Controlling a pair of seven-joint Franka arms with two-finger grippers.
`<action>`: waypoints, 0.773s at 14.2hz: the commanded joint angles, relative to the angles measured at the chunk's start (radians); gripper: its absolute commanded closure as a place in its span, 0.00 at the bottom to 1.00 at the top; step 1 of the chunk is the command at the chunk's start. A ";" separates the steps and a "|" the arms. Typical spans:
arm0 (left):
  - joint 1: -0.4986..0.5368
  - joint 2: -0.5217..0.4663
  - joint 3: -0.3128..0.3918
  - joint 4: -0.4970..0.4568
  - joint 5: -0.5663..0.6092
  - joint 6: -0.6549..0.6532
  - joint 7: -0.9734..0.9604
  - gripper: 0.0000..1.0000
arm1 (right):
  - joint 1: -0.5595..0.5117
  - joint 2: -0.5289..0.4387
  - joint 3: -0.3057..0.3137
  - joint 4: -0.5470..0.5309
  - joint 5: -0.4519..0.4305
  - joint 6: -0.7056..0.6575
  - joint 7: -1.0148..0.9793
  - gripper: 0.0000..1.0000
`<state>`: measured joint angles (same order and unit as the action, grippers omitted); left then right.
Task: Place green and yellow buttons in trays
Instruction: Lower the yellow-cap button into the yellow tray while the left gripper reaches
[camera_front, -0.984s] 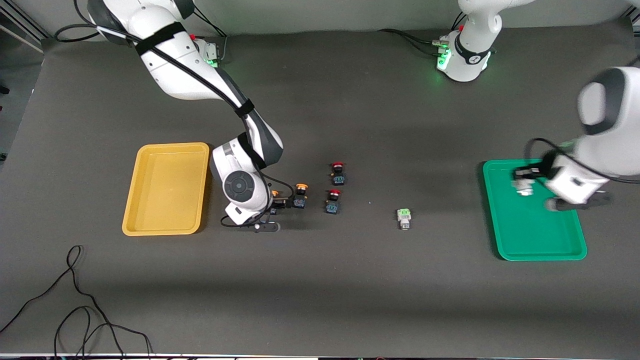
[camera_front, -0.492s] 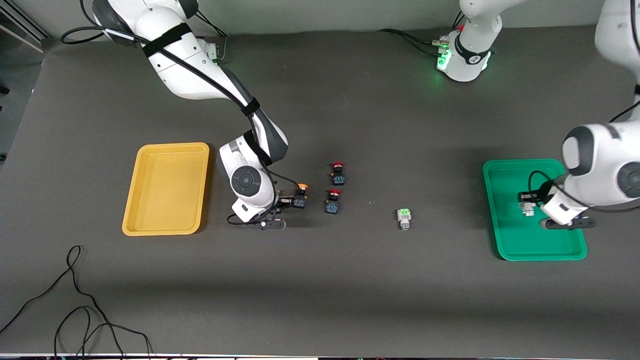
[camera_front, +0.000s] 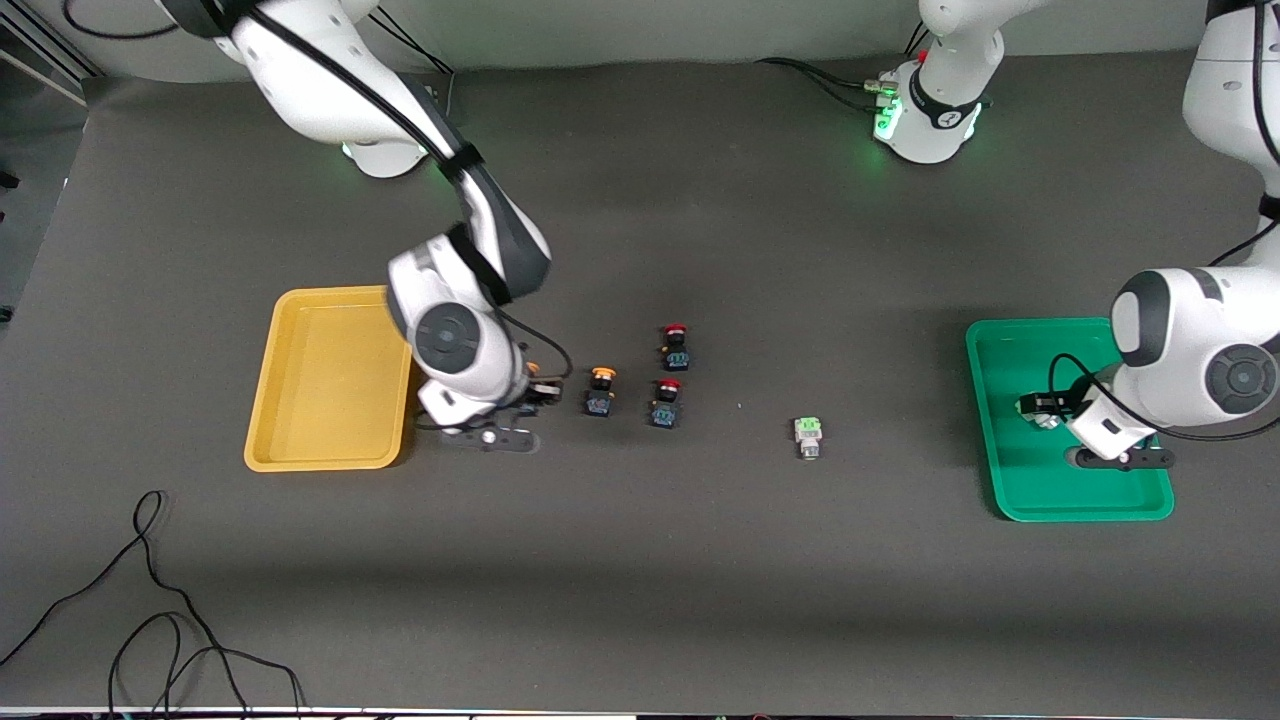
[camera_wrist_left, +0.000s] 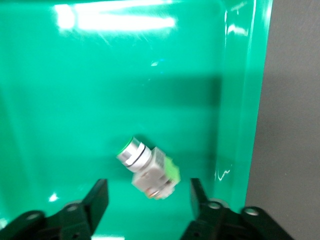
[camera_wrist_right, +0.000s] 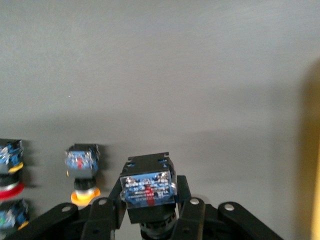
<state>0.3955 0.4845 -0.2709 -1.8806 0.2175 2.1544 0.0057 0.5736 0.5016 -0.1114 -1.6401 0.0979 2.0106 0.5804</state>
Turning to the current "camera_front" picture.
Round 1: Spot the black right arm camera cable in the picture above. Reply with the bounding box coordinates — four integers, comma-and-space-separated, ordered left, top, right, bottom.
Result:
62, 0, 576, 433

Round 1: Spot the yellow plastic tray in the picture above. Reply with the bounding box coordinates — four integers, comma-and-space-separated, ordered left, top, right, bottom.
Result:
243, 286, 416, 472

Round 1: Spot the loose black table cable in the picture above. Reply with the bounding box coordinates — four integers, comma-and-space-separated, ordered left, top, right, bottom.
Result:
0, 489, 307, 717

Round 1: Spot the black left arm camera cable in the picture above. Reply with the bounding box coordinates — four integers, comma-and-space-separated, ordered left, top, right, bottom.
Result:
1048, 0, 1280, 443

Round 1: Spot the black arm base cable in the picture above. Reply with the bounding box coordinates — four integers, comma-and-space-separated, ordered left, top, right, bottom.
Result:
370, 8, 456, 116
755, 57, 901, 113

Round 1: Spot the black left arm base cable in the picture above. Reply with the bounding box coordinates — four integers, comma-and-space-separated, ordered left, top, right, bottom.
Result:
755, 57, 901, 113

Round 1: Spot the black right arm base cable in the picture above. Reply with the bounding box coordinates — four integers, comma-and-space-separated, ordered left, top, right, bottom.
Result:
370, 8, 456, 116

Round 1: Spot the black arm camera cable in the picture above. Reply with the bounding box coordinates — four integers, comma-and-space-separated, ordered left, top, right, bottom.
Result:
1048, 0, 1280, 443
62, 0, 576, 433

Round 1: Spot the aluminium frame rail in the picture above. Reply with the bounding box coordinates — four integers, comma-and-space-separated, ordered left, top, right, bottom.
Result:
0, 20, 101, 106

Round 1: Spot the green plastic tray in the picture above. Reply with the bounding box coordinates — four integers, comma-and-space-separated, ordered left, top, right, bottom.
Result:
965, 317, 1176, 523

